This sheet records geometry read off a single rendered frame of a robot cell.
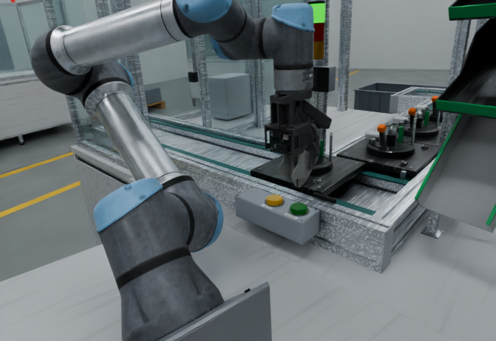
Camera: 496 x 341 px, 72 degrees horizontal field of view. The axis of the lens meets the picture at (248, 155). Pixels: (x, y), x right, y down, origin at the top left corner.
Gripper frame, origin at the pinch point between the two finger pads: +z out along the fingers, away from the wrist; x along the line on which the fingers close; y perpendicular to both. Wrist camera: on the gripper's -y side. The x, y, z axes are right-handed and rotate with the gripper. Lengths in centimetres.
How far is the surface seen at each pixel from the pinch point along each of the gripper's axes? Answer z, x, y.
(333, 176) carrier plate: 6.7, -2.7, -19.0
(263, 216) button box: 10.3, -8.0, 3.7
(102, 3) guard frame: -42, -80, -1
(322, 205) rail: 8.0, 2.2, -6.0
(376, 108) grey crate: 33, -71, -206
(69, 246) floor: 104, -195, 2
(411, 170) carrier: 6.6, 11.8, -35.2
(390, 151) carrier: 4.6, 3.6, -40.7
